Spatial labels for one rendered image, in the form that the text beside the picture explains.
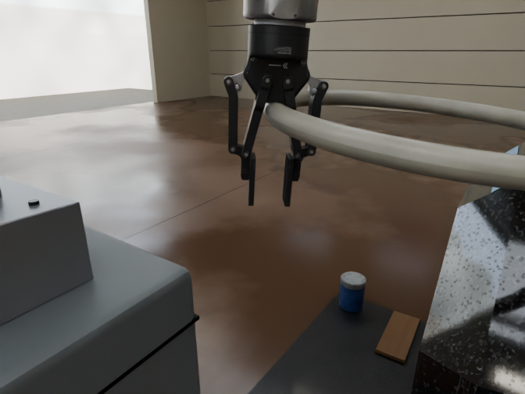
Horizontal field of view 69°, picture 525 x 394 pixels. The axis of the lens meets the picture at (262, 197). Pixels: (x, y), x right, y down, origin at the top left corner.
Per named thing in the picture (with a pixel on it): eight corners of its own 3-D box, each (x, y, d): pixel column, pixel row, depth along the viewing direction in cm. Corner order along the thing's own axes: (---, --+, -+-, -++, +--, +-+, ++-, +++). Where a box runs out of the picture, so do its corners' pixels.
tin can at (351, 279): (347, 294, 164) (349, 268, 159) (368, 305, 157) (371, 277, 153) (333, 304, 157) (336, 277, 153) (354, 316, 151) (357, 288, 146)
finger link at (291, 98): (276, 74, 50) (287, 72, 50) (291, 154, 55) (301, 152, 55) (280, 77, 47) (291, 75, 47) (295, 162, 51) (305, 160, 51)
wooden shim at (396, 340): (393, 313, 152) (394, 309, 152) (419, 322, 147) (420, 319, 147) (375, 352, 132) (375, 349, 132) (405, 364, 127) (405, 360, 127)
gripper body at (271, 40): (245, 20, 42) (242, 105, 46) (320, 25, 43) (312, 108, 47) (244, 23, 49) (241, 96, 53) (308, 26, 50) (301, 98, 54)
